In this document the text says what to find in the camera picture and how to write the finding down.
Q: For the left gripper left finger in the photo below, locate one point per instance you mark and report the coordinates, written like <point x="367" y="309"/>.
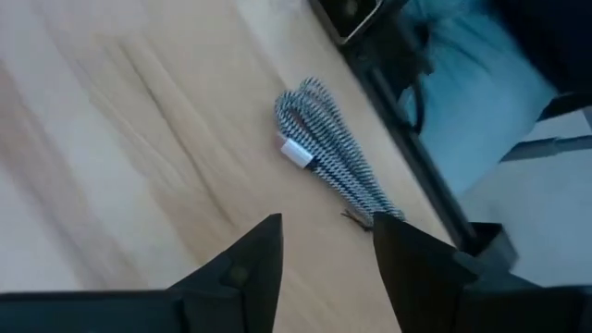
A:
<point x="250" y="277"/>

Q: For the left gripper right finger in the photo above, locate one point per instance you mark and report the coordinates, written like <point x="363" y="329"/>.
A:
<point x="416" y="277"/>

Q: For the black device with silver edge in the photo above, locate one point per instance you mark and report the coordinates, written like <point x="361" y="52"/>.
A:
<point x="347" y="14"/>

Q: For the person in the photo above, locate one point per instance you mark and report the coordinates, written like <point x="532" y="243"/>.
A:
<point x="476" y="92"/>

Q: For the black office chair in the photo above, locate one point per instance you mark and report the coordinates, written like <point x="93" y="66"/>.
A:
<point x="555" y="37"/>

